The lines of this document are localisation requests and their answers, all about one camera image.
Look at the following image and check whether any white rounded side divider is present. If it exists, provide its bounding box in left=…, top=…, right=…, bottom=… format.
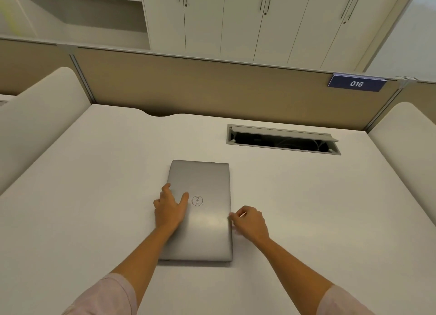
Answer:
left=0, top=67, right=93, bottom=195
left=367, top=102, right=436, bottom=224

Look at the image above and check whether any grey partition post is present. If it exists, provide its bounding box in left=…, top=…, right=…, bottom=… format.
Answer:
left=365, top=76, right=418, bottom=133
left=65, top=45, right=97, bottom=105

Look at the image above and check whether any pink right sleeve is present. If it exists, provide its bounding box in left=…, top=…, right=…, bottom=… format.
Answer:
left=316, top=285, right=376, bottom=315

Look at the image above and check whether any white open shelf unit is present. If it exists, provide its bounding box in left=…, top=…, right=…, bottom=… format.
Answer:
left=0, top=0, right=151, bottom=51

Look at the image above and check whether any pink sleeve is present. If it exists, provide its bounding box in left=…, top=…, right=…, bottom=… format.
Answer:
left=316, top=285, right=376, bottom=315
left=62, top=273, right=138, bottom=315

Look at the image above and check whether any person's left hand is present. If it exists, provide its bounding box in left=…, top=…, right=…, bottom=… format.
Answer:
left=153, top=183, right=190, bottom=236

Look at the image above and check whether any white cabinet with doors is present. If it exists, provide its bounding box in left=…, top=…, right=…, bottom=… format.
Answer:
left=139, top=0, right=423, bottom=73

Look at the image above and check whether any blue number sign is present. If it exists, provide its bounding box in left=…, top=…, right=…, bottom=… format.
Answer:
left=328, top=74, right=388, bottom=93

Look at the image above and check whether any wide beige partition panel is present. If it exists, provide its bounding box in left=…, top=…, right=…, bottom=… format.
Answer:
left=72, top=47, right=400, bottom=132

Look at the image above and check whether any desk cable box with flap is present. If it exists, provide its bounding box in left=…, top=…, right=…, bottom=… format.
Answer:
left=227, top=124, right=342, bottom=156

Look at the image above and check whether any silver laptop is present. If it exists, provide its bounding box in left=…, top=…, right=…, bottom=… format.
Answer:
left=159, top=160, right=234, bottom=263

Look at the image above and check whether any person's right hand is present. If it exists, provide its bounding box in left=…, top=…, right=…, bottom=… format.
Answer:
left=228, top=206, right=270, bottom=244

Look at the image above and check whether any person's left forearm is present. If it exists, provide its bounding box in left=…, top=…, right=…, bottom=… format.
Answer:
left=108, top=222, right=180, bottom=305

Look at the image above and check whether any pink left sleeve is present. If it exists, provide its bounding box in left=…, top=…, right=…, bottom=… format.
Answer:
left=62, top=273, right=138, bottom=315

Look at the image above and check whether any person's right forearm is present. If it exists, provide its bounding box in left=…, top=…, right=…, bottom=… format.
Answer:
left=255, top=236, right=335, bottom=306

